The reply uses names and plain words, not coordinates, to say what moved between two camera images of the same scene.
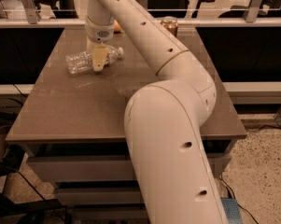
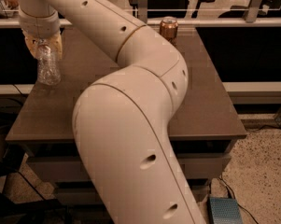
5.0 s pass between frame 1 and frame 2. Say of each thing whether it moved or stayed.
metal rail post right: stayed
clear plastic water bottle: moved
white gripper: moved
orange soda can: stayed
